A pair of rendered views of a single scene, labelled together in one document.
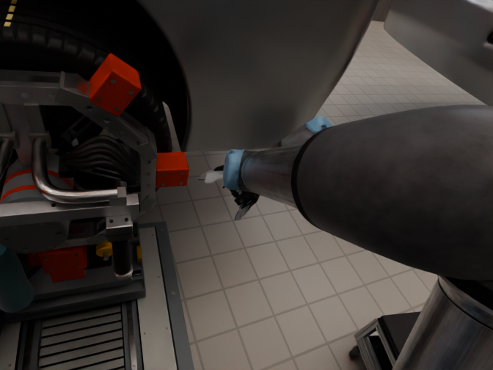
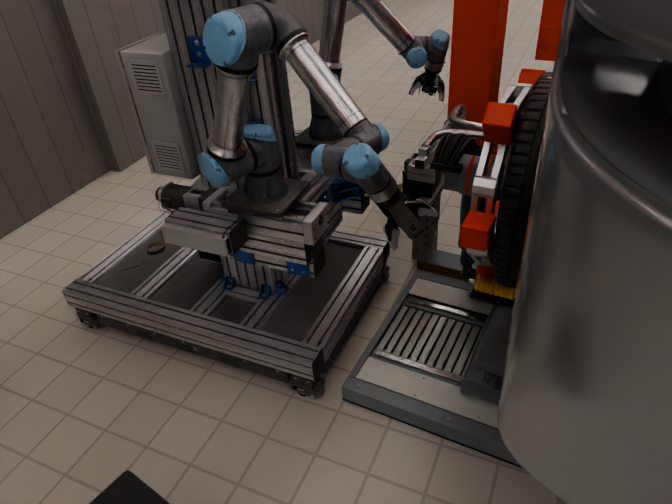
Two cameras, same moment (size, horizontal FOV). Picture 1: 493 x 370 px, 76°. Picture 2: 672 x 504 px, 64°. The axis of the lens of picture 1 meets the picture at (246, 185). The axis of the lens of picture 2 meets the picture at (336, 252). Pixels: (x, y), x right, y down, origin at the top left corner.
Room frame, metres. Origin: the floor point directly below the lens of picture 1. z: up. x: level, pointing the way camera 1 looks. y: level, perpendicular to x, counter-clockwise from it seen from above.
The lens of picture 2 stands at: (1.52, -0.70, 1.69)
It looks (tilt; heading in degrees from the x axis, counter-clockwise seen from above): 36 degrees down; 152
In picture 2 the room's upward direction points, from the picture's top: 5 degrees counter-clockwise
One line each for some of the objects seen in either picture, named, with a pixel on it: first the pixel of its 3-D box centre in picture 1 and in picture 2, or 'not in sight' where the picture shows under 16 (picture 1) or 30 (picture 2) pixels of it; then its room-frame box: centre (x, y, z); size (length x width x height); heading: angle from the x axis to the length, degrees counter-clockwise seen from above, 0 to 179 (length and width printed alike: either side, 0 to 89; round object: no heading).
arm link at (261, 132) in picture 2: not in sight; (257, 146); (0.02, -0.15, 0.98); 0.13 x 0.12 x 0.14; 108
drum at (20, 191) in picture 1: (38, 200); (480, 175); (0.41, 0.45, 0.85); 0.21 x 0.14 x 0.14; 31
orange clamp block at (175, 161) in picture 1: (170, 169); (477, 230); (0.64, 0.22, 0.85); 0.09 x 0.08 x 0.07; 121
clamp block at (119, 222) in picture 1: (118, 216); (423, 170); (0.38, 0.23, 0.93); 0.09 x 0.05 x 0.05; 31
